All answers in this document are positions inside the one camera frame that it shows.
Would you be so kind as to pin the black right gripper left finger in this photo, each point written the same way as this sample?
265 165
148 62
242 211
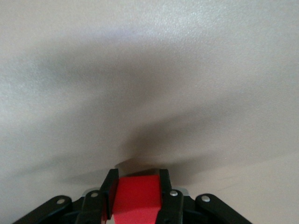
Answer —
93 207

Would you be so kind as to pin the red cube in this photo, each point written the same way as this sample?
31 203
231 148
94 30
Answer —
137 198

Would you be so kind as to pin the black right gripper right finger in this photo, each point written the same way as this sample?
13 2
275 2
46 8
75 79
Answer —
172 205

